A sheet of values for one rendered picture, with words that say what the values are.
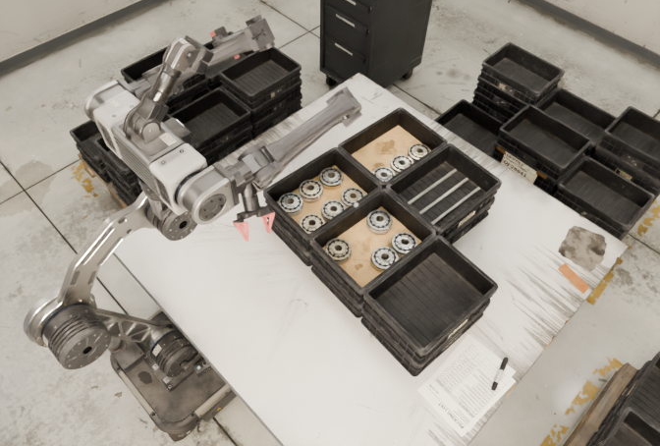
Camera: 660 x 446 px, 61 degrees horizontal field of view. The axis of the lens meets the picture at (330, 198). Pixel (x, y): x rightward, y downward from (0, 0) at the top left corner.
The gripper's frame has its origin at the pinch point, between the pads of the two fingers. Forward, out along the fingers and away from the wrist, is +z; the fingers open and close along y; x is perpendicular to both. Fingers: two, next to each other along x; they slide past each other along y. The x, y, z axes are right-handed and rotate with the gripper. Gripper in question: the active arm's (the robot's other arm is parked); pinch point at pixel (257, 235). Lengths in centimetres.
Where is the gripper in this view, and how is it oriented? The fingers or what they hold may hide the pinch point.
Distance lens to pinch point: 199.9
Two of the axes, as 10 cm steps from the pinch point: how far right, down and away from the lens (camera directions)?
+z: 1.8, 9.7, 1.8
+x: -6.8, -0.1, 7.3
